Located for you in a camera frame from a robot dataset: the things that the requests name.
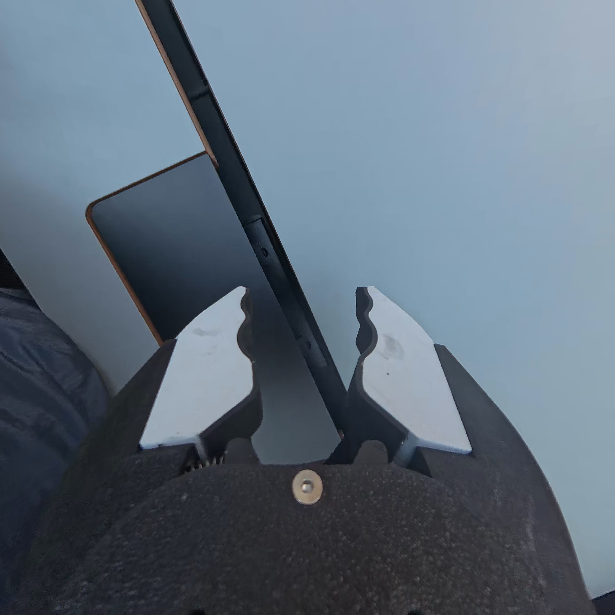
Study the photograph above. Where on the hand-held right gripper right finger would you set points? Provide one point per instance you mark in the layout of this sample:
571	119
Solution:
413	389

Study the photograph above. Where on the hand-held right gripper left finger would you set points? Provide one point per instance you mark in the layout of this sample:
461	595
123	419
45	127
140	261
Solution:
202	384

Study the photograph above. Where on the grey panel with wood edge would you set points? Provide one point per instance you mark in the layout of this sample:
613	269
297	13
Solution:
226	153

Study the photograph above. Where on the grey desk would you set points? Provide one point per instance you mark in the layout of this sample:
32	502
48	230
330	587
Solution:
432	144

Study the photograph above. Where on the dark grey panel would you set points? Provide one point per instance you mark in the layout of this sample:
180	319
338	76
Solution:
168	230

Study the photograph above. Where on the person's legs in dark pants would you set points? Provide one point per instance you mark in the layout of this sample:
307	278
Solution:
43	384

